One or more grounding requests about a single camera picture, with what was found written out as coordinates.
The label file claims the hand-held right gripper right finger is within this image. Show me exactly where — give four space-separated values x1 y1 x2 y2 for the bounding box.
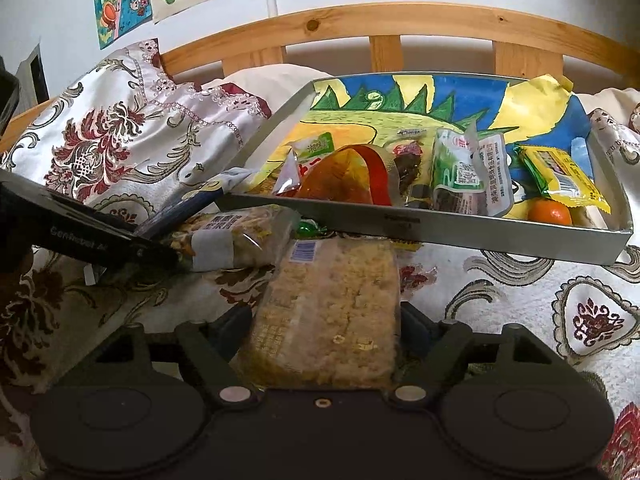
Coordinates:
382 302 566 408

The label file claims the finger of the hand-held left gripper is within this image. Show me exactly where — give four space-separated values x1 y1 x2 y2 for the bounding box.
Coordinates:
117 230 181 275

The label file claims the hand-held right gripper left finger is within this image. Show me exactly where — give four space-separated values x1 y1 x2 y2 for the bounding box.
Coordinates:
65 304 263 408

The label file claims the clear rice cracker packet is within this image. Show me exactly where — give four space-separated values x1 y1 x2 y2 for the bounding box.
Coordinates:
235 237 403 392

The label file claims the clear popcorn packet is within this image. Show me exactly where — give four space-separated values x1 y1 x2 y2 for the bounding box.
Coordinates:
167 205 301 273

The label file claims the grey shallow tray box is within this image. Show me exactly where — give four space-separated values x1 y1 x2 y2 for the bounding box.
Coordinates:
215 72 636 267

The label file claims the orange candy bag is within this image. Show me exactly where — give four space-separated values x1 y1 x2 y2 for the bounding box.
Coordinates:
295 144 396 207

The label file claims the yellow snack packet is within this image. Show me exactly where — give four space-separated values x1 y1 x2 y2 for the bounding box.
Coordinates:
517 144 612 216

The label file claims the blue and white packet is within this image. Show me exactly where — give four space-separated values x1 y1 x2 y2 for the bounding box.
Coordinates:
135 167 266 242

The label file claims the green wrapped candy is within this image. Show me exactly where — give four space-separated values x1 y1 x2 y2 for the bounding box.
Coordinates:
295 220 328 240

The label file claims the tangerine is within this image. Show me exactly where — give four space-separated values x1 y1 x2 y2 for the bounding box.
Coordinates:
527 197 572 227

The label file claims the small green sachet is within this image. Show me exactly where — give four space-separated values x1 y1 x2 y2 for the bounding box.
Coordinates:
272 131 336 196

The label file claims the white pillow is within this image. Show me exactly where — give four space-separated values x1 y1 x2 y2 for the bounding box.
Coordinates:
200 64 321 113
577 87 640 116

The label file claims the dinosaur drawing paper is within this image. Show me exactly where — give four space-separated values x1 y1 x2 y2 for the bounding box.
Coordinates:
250 74 607 222

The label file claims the dark wall frame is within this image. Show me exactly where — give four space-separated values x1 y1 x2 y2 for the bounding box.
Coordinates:
15 44 51 106

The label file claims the blue cartoon wall poster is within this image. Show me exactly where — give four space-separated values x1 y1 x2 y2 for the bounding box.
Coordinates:
92 0 153 51

